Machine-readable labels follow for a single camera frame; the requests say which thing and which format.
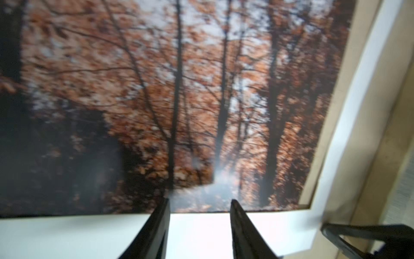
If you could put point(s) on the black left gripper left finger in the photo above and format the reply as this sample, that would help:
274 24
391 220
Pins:
151 241

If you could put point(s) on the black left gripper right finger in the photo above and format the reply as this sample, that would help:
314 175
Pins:
247 242

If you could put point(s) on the white photo mat board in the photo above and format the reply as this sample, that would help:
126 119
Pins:
208 236

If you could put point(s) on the autumn forest photo print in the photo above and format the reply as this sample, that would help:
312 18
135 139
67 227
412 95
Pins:
109 106

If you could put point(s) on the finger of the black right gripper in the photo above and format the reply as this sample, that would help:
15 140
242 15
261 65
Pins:
398 240

